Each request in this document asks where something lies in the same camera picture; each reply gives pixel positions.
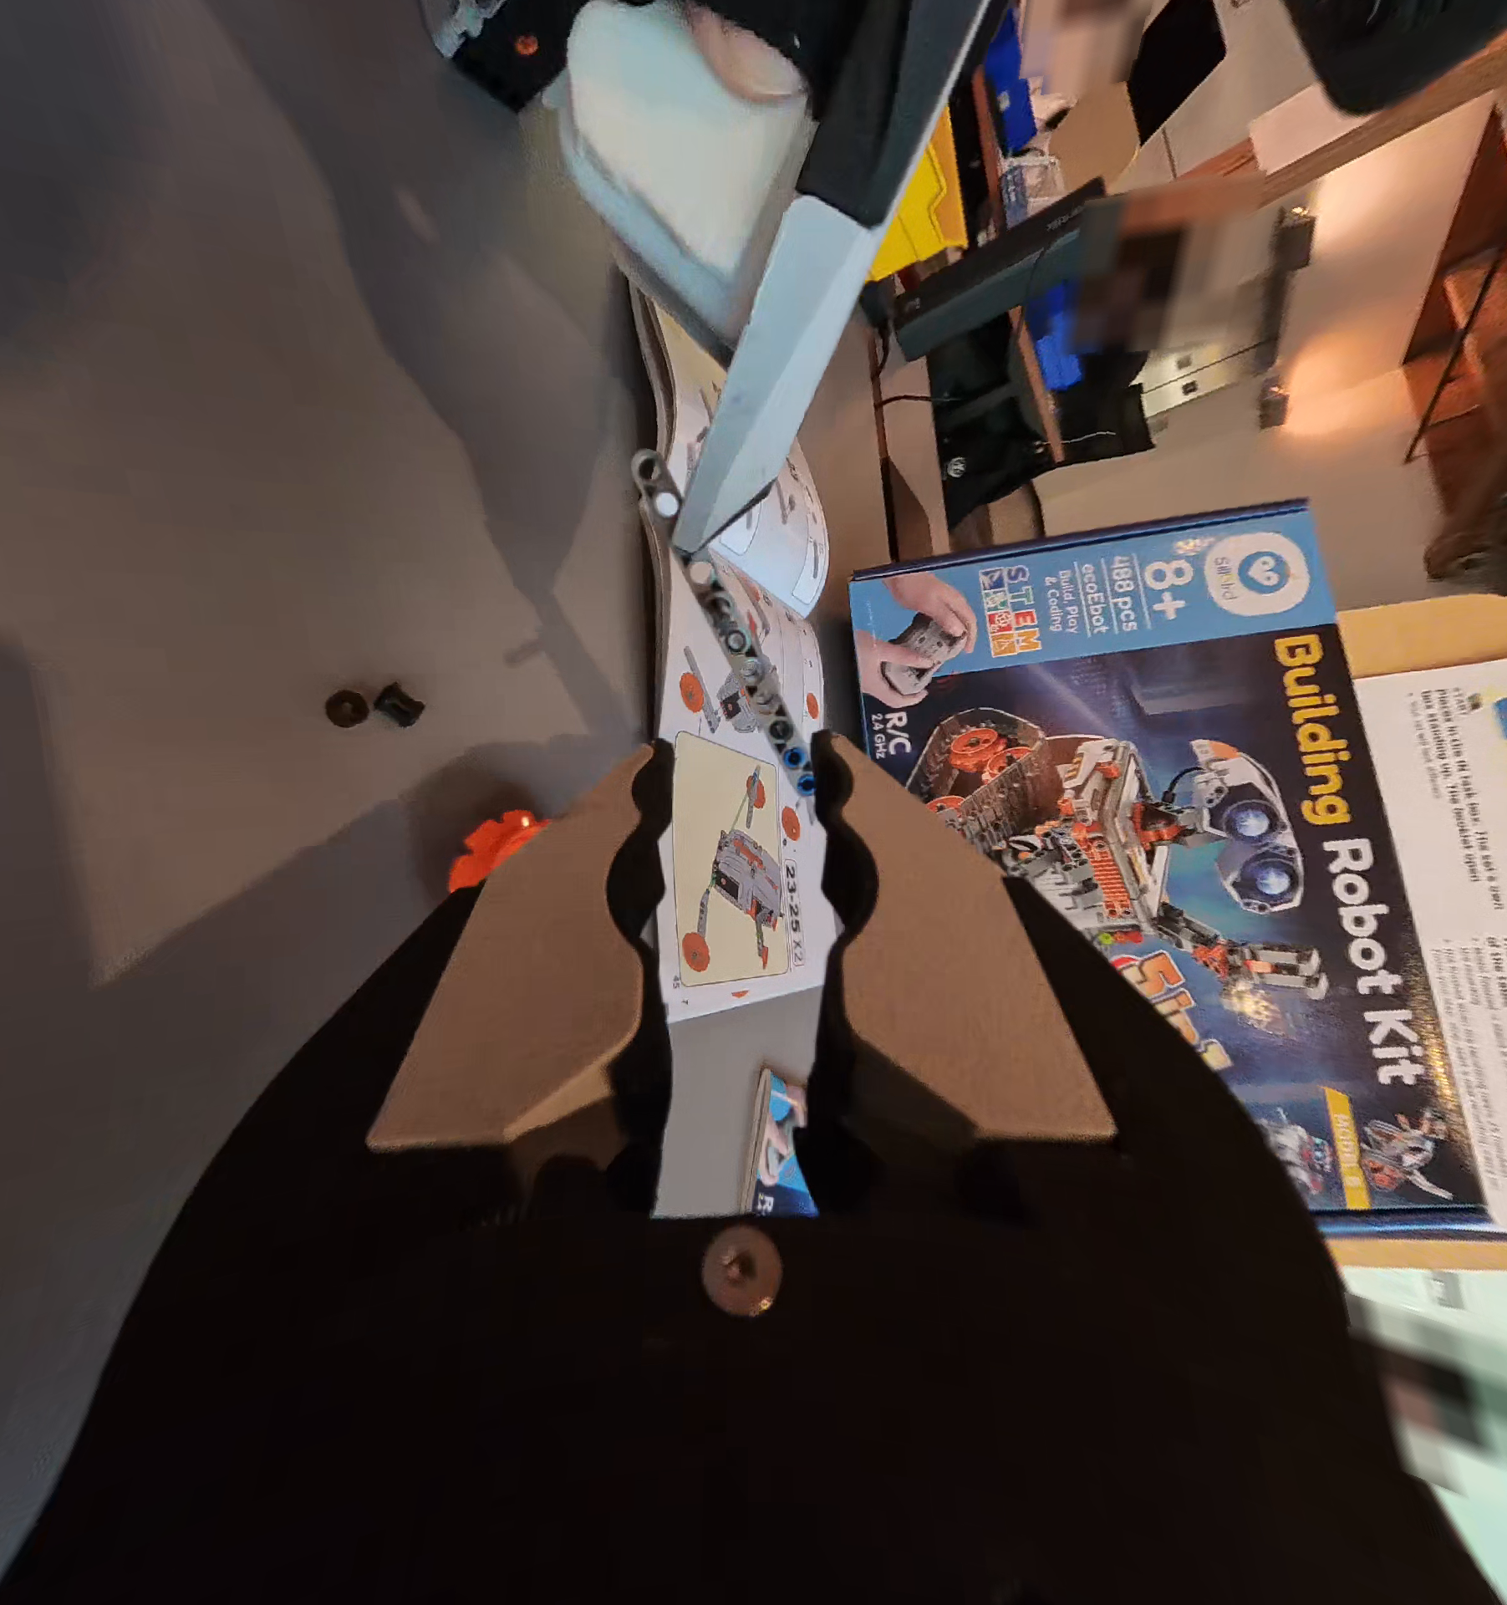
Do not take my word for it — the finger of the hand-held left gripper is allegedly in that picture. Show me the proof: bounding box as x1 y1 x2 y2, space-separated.
672 192 891 557

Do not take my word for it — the printed white instruction sheet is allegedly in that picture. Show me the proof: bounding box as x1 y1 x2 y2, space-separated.
1350 652 1507 1237

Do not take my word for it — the orange gear wheel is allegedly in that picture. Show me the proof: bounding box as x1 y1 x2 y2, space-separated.
447 808 554 895

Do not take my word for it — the blue robot kit box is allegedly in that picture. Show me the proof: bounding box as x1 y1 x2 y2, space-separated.
848 499 1495 1237

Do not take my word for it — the small blue-cover booklet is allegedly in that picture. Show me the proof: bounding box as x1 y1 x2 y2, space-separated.
742 1067 823 1218

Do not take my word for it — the open instruction booklet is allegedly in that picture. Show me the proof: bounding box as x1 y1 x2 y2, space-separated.
629 282 846 1012

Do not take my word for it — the yellow plastic bin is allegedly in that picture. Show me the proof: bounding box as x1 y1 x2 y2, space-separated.
867 107 971 284

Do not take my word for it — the person's left hand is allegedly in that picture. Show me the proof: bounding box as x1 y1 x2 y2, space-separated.
688 0 820 108

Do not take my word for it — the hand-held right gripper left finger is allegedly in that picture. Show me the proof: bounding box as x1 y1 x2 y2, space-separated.
365 741 678 1218

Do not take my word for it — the grey beam with blue pins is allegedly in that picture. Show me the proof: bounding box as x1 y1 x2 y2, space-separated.
631 452 820 798

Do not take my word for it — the grey orange brick model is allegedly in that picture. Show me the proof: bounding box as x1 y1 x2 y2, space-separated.
428 0 580 108

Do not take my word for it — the dark teal flat box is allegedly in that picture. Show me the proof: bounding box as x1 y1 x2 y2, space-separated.
891 176 1112 365

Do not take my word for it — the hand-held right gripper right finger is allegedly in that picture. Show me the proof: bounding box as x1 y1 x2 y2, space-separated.
808 732 1122 1217

